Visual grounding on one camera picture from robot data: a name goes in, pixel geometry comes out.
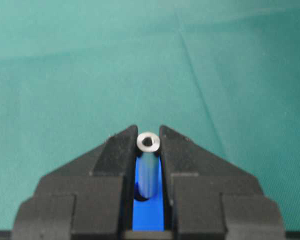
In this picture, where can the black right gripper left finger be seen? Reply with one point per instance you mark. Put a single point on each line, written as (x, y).
(89, 198)

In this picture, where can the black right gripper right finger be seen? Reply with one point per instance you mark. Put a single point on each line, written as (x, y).
(207, 198)

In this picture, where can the silver metal shaft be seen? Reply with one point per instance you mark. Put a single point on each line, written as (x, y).
(147, 164)

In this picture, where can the blue shaft holder block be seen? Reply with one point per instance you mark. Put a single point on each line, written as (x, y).
(148, 214)

